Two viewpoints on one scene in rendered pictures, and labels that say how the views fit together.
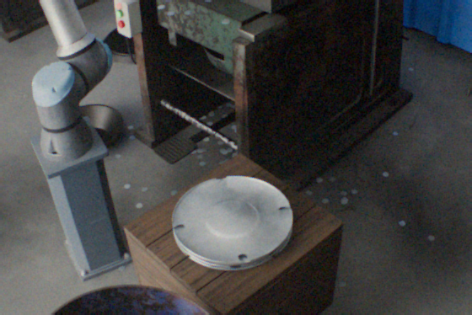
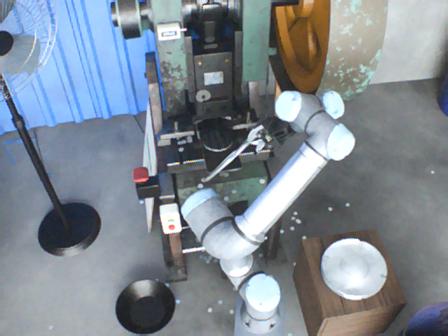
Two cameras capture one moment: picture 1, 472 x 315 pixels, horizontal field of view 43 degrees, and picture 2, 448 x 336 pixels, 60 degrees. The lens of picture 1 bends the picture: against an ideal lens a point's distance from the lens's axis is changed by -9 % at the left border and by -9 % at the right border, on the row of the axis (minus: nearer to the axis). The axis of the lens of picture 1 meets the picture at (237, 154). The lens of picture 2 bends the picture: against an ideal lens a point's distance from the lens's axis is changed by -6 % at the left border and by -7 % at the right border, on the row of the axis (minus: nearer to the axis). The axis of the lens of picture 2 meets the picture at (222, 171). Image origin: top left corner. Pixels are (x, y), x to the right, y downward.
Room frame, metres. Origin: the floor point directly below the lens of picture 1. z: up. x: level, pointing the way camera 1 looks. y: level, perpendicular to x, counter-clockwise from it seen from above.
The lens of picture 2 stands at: (1.06, 1.07, 1.97)
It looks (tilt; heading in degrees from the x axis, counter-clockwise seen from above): 47 degrees down; 304
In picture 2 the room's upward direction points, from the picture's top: 2 degrees counter-clockwise
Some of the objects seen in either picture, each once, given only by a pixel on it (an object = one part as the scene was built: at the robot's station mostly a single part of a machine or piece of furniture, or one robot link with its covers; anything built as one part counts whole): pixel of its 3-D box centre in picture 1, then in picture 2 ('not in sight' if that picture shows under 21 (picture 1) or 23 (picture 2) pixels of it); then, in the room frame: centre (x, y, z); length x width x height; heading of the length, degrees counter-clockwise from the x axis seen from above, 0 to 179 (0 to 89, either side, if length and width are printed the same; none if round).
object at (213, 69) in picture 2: not in sight; (212, 77); (1.85, -0.04, 1.04); 0.17 x 0.15 x 0.30; 133
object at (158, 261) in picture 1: (235, 269); (344, 288); (1.09, 0.02, 0.18); 0.40 x 0.38 x 0.35; 131
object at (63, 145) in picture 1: (63, 130); (260, 310); (1.32, 0.46, 0.50); 0.15 x 0.15 x 0.10
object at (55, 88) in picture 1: (56, 93); (261, 295); (1.32, 0.46, 0.62); 0.13 x 0.12 x 0.14; 154
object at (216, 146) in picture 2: not in sight; (220, 159); (1.76, 0.06, 0.72); 0.25 x 0.14 x 0.14; 133
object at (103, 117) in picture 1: (87, 135); (146, 308); (1.88, 0.57, 0.04); 0.30 x 0.30 x 0.07
